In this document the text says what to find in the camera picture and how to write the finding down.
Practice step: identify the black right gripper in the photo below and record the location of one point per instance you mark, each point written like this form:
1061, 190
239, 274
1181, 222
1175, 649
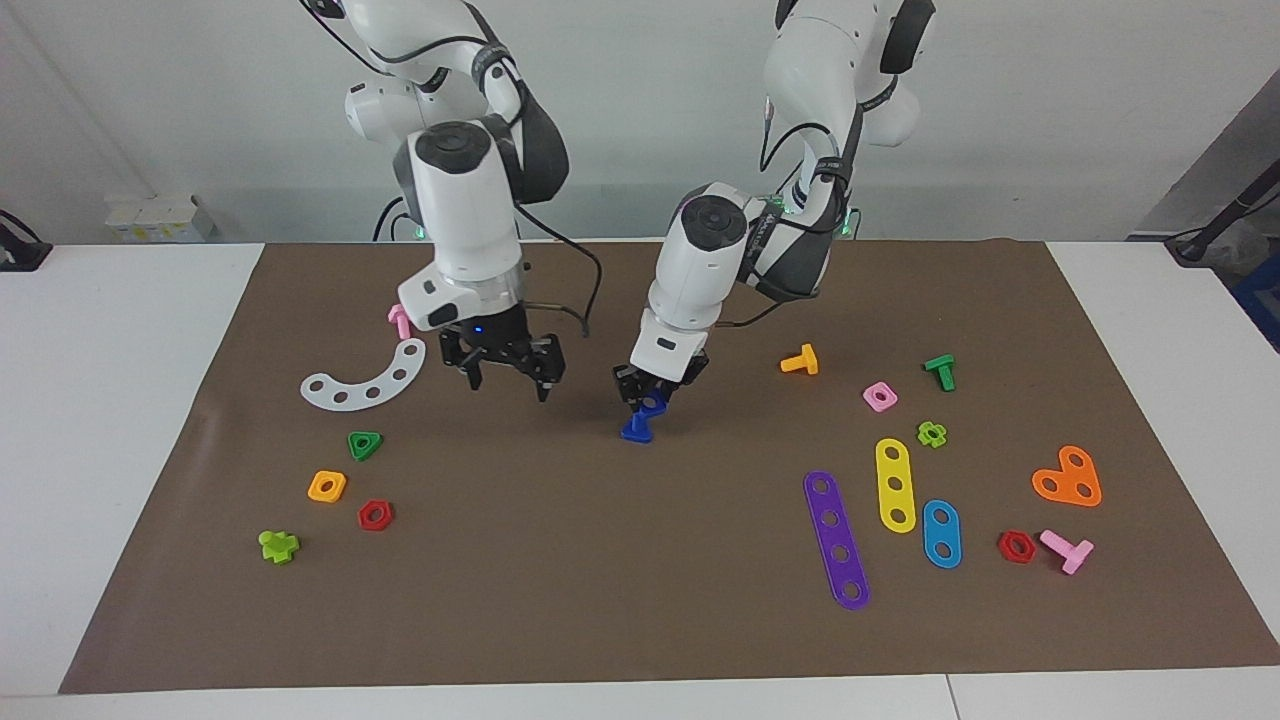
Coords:
500, 340

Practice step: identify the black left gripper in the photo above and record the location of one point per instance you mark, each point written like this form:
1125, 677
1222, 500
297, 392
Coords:
690, 372

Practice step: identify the blue square plastic nut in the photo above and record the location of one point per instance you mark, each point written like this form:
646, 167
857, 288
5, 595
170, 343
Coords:
654, 402

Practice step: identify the blue triangular-head plastic screw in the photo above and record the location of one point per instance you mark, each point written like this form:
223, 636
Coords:
635, 431

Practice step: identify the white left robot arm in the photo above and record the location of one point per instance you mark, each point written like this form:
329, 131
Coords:
700, 280

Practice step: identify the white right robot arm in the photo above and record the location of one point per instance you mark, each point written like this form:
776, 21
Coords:
460, 220

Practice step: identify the pink plastic screw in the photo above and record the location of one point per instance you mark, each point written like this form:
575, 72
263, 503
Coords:
1075, 555
401, 322

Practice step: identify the orange plastic screw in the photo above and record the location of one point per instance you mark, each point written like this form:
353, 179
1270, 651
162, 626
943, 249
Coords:
800, 363

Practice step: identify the green triangular plastic nut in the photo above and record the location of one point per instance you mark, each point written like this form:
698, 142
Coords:
352, 439

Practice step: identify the red hexagonal plastic nut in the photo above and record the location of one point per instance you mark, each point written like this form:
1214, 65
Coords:
1003, 547
364, 517

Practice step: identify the pink square plastic nut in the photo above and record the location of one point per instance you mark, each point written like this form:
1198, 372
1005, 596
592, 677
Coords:
869, 398

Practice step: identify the orange square plastic nut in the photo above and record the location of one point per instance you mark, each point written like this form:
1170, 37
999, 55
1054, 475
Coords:
315, 488

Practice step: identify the green cross-shaped plastic nut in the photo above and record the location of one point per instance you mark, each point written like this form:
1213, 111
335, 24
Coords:
924, 435

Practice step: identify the lime cross-head plastic screw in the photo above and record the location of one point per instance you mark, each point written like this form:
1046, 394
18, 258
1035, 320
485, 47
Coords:
275, 548

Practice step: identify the green plastic screw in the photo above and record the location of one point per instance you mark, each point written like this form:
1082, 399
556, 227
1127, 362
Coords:
940, 365

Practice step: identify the white curved five-hole plate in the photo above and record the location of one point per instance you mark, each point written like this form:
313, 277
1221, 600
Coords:
357, 399

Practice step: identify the brown paper table mat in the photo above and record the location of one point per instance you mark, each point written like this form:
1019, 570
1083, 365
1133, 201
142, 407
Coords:
640, 560

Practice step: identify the purple four-hole plastic strip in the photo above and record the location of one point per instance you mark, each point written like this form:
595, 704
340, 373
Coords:
827, 503

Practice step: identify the yellow three-hole plastic strip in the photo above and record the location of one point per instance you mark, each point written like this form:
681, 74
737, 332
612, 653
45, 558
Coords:
895, 468

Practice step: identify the blue two-hole plastic strip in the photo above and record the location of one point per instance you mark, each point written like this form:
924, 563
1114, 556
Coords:
941, 533

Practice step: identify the white cardboard box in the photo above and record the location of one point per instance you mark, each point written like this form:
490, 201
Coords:
160, 220

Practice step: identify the orange three-hole plastic plate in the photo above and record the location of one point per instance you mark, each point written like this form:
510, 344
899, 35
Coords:
1068, 480

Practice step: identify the black table clamp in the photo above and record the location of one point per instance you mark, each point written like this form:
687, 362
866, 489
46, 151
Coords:
25, 255

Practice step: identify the blue plastic crate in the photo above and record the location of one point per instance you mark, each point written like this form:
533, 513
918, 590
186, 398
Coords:
1262, 310

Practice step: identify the black camera stand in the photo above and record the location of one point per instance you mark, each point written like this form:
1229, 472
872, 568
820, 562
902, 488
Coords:
1230, 210

